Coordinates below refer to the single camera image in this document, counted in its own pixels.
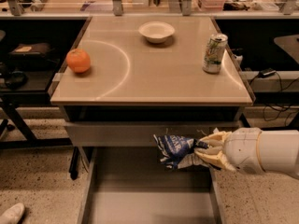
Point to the closed top drawer front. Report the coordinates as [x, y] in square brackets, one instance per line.
[137, 133]

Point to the grey drawer cabinet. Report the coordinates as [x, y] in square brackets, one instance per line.
[133, 80]

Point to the white shoe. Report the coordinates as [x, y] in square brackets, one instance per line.
[13, 214]

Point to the green white soda can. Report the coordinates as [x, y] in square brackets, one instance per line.
[215, 49]

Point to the white bowl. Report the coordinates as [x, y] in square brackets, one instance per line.
[156, 32]

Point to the black power adapter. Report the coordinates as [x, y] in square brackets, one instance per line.
[267, 72]

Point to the orange fruit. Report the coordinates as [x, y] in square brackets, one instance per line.
[78, 60]

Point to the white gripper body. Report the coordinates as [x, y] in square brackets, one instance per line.
[242, 149]

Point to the blue chip bag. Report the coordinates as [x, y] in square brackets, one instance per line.
[177, 152]

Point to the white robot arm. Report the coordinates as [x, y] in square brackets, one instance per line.
[278, 152]

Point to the black headphones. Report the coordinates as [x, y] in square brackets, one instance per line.
[15, 80]

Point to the black box on shelf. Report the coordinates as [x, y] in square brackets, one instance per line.
[30, 52]

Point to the open middle drawer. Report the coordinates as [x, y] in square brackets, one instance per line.
[127, 185]

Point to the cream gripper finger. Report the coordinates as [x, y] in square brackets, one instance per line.
[216, 139]
[216, 157]

